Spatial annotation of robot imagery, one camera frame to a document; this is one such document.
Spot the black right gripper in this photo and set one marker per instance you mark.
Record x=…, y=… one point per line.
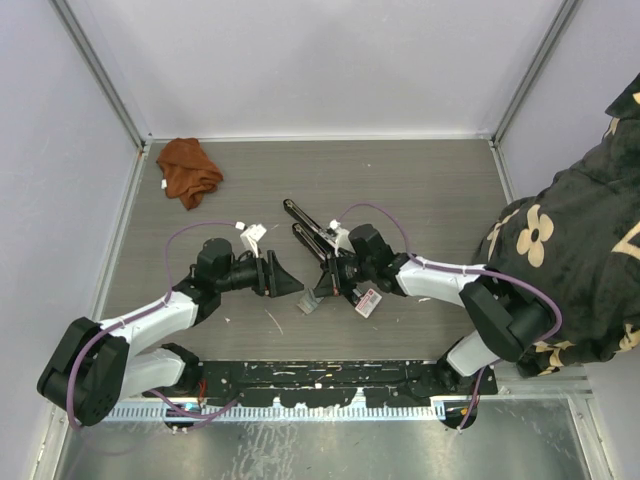
x=344, y=288

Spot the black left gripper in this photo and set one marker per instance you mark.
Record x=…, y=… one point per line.
x=271, y=279

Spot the red white staple box sleeve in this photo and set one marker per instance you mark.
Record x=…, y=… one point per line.
x=367, y=303

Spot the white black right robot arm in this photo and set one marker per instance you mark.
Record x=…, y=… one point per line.
x=507, y=317

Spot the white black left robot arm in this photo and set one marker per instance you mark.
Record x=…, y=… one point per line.
x=97, y=364

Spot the orange-brown cloth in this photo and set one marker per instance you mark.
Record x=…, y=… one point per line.
x=188, y=172

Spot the black floral fleece garment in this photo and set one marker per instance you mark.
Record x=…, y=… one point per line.
x=578, y=241

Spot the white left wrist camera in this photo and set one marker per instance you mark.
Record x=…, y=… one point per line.
x=251, y=236

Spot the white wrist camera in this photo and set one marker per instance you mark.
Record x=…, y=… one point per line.
x=338, y=237
x=251, y=236

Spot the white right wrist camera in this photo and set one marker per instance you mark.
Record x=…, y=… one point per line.
x=338, y=237

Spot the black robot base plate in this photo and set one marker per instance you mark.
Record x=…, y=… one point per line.
x=314, y=384

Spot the perforated cable duct strip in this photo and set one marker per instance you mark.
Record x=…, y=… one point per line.
x=149, y=411

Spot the aluminium front rail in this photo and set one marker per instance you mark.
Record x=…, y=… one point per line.
x=570, y=380

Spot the aluminium frame post left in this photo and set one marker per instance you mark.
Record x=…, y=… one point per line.
x=97, y=69

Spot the aluminium frame post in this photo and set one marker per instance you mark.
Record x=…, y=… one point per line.
x=559, y=23
x=97, y=69

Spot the aluminium frame post right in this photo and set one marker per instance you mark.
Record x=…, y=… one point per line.
x=559, y=23

